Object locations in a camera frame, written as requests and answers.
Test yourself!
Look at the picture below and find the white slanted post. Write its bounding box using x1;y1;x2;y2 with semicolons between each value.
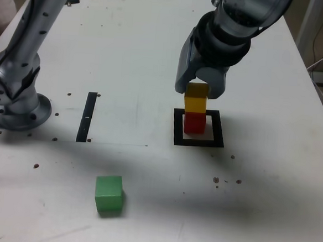
294;0;323;64

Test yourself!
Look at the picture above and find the red cube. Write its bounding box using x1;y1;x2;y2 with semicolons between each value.
183;111;207;135

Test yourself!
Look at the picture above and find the black tape square outline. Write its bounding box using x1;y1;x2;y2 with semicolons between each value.
171;107;227;149

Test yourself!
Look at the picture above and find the green cube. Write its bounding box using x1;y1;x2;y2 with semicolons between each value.
93;173;126;215

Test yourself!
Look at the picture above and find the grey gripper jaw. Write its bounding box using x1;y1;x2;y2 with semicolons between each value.
194;65;228;102

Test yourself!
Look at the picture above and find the yellow cube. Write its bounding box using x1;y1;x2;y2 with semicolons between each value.
183;82;210;114

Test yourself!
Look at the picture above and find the black tape strip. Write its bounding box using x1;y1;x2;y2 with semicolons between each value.
76;91;98;144

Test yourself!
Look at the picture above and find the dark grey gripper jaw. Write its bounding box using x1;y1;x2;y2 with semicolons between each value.
174;28;202;95

